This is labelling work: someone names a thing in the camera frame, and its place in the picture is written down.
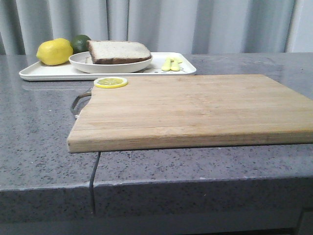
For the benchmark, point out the bread slice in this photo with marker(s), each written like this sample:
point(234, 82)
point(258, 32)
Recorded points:
point(117, 52)

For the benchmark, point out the white round plate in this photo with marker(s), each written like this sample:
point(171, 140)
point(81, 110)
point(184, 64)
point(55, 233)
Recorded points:
point(83, 62)

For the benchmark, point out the white rectangular tray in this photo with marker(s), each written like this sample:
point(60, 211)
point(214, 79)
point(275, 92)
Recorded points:
point(41, 72)

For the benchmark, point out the wooden cutting board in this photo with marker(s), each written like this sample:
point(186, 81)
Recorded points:
point(192, 111)

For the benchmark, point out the yellow fork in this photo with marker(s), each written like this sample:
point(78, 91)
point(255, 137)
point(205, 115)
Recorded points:
point(167, 64)

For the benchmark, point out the lemon slice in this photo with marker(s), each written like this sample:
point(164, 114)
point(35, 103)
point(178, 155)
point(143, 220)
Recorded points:
point(110, 82)

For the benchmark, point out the grey curtain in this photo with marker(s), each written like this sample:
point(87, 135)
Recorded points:
point(185, 26)

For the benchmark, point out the green lime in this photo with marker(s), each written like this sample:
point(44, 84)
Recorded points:
point(80, 43)

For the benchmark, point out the yellow lemon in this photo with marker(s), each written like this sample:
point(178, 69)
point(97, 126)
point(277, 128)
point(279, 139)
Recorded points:
point(54, 52)

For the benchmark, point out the cutting board metal handle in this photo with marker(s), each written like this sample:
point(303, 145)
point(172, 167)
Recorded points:
point(79, 103)

